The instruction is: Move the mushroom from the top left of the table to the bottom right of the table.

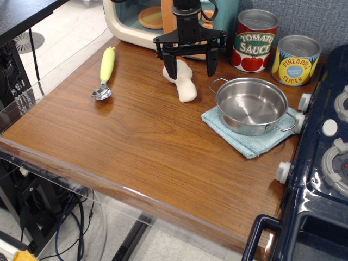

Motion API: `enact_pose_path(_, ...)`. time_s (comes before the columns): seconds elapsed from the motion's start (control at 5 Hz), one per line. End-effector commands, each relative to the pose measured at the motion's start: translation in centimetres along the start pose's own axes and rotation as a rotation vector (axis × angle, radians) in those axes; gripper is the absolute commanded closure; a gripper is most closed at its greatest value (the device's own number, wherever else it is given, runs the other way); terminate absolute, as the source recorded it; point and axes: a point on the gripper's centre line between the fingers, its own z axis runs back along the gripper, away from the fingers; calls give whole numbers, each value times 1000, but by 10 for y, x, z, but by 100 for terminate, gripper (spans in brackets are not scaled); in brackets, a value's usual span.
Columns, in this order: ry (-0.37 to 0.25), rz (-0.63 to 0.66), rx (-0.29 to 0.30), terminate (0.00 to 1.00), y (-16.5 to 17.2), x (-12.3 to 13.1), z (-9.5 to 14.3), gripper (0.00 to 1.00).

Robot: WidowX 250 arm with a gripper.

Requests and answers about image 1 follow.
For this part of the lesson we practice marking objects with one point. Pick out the pineapple slices can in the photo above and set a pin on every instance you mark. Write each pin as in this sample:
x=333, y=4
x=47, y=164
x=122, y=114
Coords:
x=295, y=60

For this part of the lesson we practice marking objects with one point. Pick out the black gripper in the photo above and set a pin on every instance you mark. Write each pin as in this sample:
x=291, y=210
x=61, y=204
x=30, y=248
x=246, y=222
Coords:
x=190, y=38

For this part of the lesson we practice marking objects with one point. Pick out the plush white brown mushroom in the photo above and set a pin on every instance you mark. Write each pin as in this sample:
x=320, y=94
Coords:
x=185, y=87

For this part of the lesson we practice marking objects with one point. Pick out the stainless steel pot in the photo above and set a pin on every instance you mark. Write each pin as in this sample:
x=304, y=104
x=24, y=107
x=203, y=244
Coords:
x=252, y=106

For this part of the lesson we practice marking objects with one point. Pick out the teal cream toy microwave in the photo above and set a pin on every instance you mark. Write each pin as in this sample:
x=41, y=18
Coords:
x=122, y=19

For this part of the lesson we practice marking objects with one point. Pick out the spoon with yellow-green handle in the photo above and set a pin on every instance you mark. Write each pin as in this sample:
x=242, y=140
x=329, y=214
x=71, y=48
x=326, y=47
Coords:
x=106, y=69

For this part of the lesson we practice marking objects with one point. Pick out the dark blue toy stove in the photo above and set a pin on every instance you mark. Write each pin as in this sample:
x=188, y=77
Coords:
x=313, y=222

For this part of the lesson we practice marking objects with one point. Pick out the tomato sauce can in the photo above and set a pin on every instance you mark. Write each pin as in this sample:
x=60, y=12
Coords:
x=254, y=38

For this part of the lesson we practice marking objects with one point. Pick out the black table leg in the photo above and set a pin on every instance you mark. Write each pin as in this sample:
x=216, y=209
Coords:
x=130, y=242

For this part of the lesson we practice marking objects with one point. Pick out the light blue cloth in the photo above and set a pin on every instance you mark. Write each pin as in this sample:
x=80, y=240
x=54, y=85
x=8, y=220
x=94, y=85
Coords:
x=249, y=146

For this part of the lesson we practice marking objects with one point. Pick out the orange toy plate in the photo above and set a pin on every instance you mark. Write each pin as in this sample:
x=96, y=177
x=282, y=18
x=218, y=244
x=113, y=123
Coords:
x=151, y=17

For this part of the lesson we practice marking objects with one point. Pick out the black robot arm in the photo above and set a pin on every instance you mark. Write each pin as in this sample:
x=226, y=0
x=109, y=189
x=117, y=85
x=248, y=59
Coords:
x=186, y=4

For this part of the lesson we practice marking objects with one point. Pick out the black desk at left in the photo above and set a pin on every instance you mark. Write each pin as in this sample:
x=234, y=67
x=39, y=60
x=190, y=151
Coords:
x=18, y=16

